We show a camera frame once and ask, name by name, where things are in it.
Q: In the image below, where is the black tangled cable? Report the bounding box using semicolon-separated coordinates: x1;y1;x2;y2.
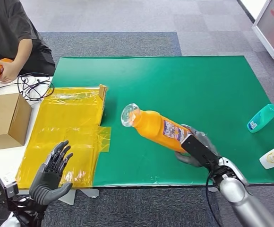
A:
0;72;55;103

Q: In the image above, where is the brown cardboard box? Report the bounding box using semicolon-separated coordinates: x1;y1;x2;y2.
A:
0;93;33;153

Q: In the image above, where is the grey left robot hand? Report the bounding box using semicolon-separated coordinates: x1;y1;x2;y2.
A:
29;140;73;207

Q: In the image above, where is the white red display stand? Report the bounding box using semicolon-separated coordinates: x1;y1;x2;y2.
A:
251;0;274;61

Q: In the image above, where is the white table foot bracket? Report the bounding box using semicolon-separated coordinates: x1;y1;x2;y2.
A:
57;189;100;207

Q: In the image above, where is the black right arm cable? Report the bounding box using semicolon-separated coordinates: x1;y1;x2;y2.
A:
205;170;223;227

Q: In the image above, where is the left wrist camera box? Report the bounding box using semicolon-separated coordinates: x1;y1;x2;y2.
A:
0;176;20;200

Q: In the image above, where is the yellow plastic wrapped sheet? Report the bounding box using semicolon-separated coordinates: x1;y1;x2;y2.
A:
15;84;112;191

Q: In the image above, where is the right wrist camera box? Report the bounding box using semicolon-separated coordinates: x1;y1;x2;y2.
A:
181;134;221;173

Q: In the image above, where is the teal plastic bottle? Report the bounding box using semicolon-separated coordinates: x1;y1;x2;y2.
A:
247;104;274;134

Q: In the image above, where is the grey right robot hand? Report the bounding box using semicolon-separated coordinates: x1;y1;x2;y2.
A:
174;124;220;168

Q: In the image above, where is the green table mat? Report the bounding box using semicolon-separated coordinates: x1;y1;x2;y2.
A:
51;55;274;188

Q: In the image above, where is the person's hand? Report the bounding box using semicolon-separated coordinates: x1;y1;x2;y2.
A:
0;59;20;84

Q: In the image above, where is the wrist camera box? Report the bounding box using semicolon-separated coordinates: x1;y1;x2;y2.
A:
181;134;221;173
0;176;20;200

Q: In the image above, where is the orange bottle with clear cap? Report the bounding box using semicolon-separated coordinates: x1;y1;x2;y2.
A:
121;103;195;155

